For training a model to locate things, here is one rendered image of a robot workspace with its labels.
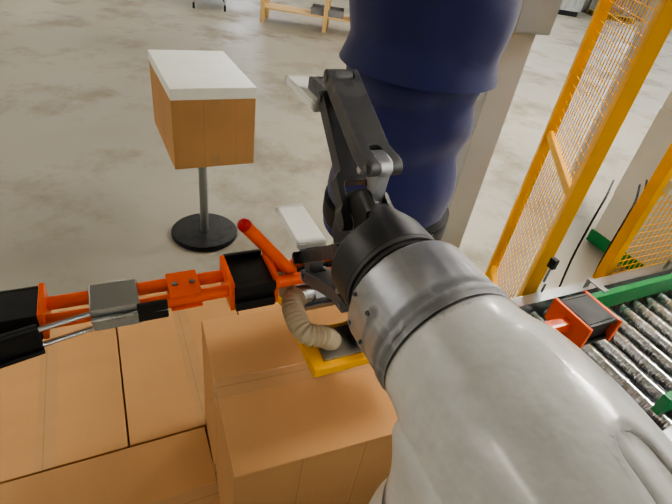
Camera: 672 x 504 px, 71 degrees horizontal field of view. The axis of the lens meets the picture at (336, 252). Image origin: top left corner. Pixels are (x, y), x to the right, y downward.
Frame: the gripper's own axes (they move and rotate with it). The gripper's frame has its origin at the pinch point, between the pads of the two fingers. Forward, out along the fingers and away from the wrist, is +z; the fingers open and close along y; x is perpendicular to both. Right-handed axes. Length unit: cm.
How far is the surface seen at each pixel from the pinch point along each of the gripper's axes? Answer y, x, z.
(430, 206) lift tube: 16.5, 28.2, 11.7
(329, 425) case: 64, 15, 7
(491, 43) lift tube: -8.1, 29.8, 11.3
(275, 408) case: 64, 7, 15
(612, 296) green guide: 96, 165, 43
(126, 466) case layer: 104, -24, 36
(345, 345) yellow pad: 45, 18, 11
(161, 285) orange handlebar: 34.3, -12.0, 23.7
